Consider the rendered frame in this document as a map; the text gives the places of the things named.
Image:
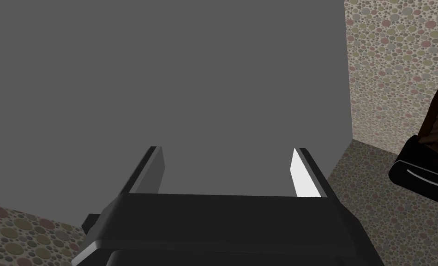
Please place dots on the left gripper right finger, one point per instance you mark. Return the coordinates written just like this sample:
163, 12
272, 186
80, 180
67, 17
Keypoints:
307, 177

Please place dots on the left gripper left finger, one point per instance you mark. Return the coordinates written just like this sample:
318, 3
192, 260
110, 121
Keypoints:
149, 173

